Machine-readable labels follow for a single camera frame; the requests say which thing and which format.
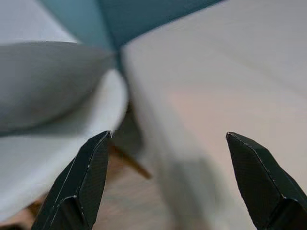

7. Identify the white chair with wooden legs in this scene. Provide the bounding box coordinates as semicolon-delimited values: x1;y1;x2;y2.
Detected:
0;0;153;230

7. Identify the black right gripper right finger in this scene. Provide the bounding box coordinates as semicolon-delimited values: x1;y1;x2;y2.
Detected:
226;131;307;230

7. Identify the bed with beige sheet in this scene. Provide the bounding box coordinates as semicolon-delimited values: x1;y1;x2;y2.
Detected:
121;0;307;230

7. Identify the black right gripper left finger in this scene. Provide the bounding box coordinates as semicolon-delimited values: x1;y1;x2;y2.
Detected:
30;130;113;230

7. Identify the grey square pillow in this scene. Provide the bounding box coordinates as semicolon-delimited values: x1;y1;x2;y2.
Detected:
0;41;116;138

